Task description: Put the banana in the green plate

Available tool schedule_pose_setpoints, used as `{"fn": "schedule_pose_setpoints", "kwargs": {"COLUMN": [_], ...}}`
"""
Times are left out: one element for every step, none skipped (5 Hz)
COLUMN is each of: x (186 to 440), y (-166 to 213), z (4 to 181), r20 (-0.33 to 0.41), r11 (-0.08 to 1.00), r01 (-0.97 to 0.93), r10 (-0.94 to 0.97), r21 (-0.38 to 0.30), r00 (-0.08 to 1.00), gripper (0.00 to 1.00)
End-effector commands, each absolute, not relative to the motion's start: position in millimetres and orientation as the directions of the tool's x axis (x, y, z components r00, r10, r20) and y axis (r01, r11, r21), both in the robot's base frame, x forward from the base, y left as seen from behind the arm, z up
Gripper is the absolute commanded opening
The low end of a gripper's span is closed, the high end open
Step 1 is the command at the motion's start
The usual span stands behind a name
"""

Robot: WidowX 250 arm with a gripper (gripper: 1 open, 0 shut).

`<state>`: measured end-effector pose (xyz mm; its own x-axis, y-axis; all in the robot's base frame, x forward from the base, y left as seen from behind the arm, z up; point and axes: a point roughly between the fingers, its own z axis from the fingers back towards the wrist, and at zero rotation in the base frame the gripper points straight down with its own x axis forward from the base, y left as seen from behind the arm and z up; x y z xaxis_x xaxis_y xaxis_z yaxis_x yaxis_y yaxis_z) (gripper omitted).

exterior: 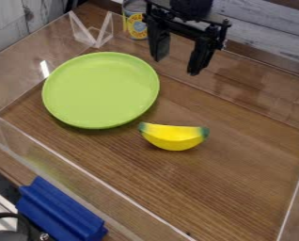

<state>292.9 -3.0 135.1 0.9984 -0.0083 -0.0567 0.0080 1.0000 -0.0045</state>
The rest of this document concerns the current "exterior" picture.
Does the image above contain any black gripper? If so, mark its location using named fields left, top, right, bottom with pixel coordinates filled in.
left=145, top=0, right=231, bottom=76

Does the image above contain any yellow toy banana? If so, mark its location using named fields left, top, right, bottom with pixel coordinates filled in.
left=139, top=122, right=210, bottom=152

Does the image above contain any green round plate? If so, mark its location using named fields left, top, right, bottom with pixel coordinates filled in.
left=42, top=52, right=161, bottom=129

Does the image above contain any yellow labelled can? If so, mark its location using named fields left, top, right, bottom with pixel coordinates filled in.
left=122, top=0, right=147, bottom=40

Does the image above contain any blue plastic block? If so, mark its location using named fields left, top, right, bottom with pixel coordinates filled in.
left=17, top=176, right=109, bottom=241

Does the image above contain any clear acrylic triangle bracket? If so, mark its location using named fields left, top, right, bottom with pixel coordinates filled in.
left=70, top=11, right=114, bottom=49

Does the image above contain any clear acrylic enclosure wall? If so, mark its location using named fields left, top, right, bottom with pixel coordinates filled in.
left=0, top=106, right=201, bottom=241

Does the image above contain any black cable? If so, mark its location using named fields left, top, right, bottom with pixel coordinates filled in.
left=0, top=212, right=33, bottom=241

